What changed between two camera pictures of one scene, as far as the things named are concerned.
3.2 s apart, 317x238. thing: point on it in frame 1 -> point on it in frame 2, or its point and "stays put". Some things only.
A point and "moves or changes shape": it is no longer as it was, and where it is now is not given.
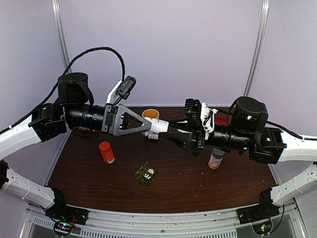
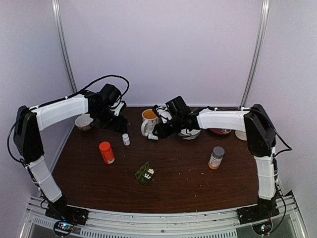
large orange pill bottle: [106, 150] stays put
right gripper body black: [197, 141] -> [178, 126]
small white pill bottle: [159, 126] moves or changes shape
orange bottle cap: [105, 146] stays put
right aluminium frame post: [258, 45] stays put
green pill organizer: [145, 174] stays put
